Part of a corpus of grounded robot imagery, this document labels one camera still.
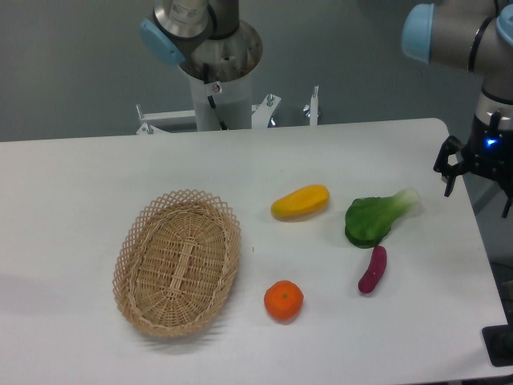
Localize orange tangerine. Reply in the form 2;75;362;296
264;280;304;322

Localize white bracket with bolt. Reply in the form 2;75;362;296
302;84;321;127

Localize black device at table edge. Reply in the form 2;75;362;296
482;325;512;367

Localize purple sweet potato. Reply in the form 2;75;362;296
357;245;388;294

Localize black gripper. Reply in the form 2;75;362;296
433;111;513;218

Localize woven wicker basket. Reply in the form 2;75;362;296
113;189;241;338

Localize green bok choy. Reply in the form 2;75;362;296
345;188;420;249

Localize yellow mango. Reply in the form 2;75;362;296
270;184;330;220

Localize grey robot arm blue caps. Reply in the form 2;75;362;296
139;1;512;197

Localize white metal mounting frame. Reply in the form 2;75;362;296
135;94;281;135

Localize black cable on pedestal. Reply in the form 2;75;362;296
202;63;228;132

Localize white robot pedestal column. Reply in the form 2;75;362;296
187;75;252;132

